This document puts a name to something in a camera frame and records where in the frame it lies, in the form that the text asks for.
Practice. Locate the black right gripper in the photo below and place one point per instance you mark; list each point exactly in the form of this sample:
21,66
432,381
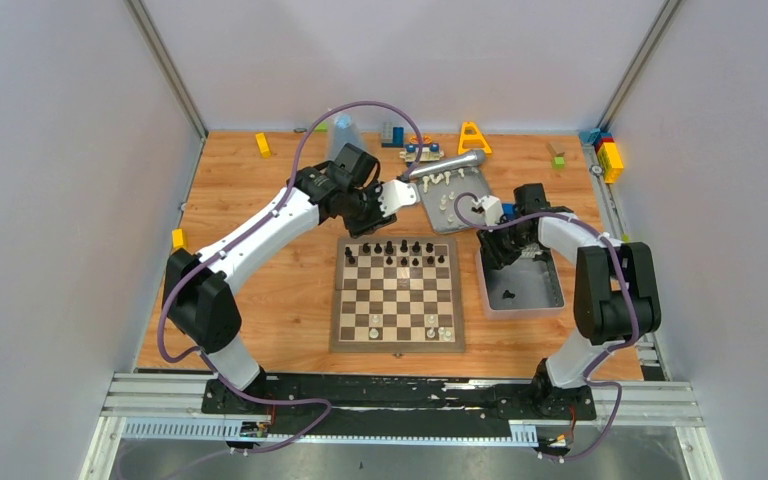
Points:
493,256

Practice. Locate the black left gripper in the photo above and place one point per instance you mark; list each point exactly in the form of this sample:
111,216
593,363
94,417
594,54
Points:
366,221

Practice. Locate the grey tray white pieces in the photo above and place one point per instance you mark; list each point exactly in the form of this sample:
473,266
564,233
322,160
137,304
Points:
441,193

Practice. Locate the wooden chess board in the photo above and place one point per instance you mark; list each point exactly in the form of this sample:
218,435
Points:
409,302

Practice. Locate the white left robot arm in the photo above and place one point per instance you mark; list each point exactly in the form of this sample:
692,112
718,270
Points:
200,288

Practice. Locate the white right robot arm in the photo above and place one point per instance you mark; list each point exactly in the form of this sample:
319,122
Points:
616,298

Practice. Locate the grey tray black pieces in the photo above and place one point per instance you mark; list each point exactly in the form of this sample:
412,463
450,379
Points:
535,282

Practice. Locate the clear blue plastic bag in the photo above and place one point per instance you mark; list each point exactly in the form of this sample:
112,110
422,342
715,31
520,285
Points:
342,130

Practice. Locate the blue grey lego block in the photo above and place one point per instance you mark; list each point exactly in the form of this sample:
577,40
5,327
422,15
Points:
392,136

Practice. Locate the blue white toy car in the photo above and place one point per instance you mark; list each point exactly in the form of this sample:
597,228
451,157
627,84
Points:
425,149

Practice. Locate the silver metal cylinder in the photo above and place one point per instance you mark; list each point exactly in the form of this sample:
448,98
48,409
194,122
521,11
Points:
469,159

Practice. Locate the yellow triangular toy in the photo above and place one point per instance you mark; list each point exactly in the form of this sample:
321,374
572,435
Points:
471,138

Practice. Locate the stacked coloured duplo blocks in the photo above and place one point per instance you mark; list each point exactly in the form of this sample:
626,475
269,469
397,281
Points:
607,153

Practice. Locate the yellow cube at left edge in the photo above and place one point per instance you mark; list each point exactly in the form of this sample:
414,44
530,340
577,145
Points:
179,239

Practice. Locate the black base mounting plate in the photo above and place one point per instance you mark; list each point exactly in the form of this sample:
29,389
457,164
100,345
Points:
399,406

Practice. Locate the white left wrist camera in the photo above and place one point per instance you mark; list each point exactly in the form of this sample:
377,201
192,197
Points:
397,194

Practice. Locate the yellow block by wall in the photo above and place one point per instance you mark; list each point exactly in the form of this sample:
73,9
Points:
263,145

